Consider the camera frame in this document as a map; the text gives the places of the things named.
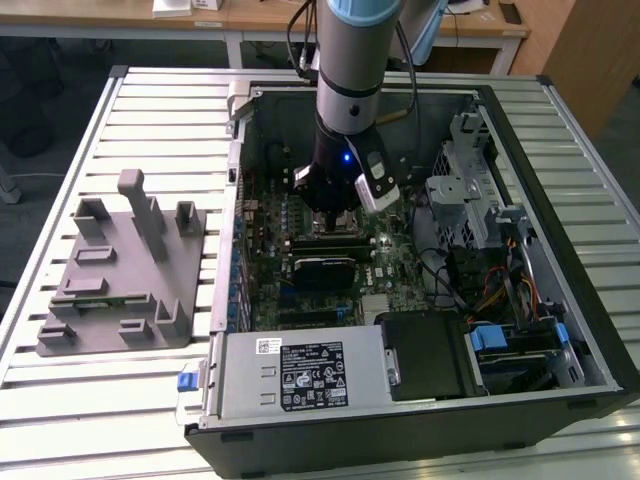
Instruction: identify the metal socket cover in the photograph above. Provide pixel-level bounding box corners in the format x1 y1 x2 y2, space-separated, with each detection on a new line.
310 209 363 237

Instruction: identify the CPU socket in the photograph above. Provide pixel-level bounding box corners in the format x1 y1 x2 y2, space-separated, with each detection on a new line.
309 207 363 237

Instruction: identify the black RAM slot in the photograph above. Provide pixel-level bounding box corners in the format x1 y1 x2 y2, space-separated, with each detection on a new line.
288 253 374 262
288 248 374 256
288 242 375 251
288 237 375 245

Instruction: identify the black graphics card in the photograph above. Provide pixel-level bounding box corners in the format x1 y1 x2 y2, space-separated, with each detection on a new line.
291 256 357 292

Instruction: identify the metal drive cage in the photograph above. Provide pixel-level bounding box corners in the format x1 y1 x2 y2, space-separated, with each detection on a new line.
423 112 506 251

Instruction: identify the silver chipset heatsink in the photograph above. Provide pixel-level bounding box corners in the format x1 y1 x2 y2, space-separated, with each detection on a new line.
361 294 391 322

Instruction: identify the green motherboard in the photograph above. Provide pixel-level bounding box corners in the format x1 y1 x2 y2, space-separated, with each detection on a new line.
238 172 466 334

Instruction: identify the black expansion slot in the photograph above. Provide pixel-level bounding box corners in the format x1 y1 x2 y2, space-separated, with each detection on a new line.
278 310 342 325

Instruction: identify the black plastic shroud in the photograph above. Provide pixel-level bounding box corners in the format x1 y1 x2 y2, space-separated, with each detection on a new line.
373 309 484 403

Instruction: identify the grey plastic parts rack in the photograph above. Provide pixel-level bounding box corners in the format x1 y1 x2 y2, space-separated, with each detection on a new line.
35 168 209 357

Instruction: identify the silver power supply unit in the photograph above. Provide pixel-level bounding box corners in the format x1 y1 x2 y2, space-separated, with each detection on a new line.
199 329 401 431

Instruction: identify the blue disk carrier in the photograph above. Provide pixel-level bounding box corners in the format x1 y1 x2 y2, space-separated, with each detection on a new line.
471 324 507 355

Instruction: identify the green RAM stick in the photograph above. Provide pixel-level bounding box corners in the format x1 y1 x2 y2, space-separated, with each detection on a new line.
74 297 147 307

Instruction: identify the blue case latch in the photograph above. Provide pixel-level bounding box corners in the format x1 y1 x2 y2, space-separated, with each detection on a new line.
178 367 202 394

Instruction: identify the black PC case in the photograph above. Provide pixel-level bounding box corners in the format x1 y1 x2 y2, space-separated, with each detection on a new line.
183 74 632 479

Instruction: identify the wooden cabinet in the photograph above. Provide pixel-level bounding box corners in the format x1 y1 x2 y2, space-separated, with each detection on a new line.
509 0 640 136

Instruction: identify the dark office chair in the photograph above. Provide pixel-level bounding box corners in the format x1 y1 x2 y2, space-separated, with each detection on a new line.
0 37 69 204

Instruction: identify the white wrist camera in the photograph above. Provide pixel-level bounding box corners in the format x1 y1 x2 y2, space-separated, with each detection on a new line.
349 139 401 214

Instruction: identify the black camera cable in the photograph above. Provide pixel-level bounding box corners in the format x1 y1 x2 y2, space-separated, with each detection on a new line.
377 22 420 125

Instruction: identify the orange yellow wire bundle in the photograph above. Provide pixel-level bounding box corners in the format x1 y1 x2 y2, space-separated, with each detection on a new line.
467 282 509 314

